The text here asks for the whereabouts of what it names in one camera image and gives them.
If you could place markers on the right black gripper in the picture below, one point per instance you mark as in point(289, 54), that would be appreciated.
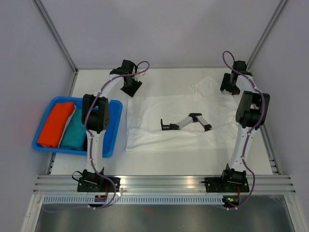
point(224, 85)

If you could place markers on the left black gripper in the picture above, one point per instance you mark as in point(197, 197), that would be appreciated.
point(131, 92)

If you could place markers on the white t-shirt with robot print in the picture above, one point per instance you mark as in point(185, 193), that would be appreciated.
point(146, 114)

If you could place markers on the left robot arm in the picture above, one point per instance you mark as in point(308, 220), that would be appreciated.
point(96, 115)

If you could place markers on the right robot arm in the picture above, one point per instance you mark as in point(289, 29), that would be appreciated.
point(250, 116)

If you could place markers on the blue plastic bin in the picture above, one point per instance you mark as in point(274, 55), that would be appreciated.
point(109, 137)

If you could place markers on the teal rolled t-shirt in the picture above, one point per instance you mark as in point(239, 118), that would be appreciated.
point(75, 135)

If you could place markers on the orange rolled t-shirt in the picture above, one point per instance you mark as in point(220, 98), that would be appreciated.
point(55, 125)

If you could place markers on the dark navy t-shirt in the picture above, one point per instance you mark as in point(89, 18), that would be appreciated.
point(84, 146)

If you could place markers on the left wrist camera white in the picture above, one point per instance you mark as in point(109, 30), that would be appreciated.
point(139, 73)

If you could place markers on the right aluminium frame post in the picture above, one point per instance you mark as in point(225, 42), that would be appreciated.
point(266, 32)

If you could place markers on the aluminium frame post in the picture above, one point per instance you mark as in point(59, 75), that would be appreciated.
point(51, 27)
point(266, 32)

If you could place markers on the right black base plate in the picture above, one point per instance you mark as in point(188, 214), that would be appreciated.
point(227, 183)

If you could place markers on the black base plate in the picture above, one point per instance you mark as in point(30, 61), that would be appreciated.
point(91, 182)
point(227, 183)

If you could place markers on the left aluminium frame post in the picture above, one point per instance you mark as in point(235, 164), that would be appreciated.
point(51, 27)

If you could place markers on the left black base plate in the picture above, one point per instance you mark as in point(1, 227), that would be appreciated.
point(91, 182)

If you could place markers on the aluminium mounting rail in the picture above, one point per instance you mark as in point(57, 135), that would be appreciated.
point(165, 184)

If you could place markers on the white slotted cable duct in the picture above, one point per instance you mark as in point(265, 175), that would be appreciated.
point(136, 199)

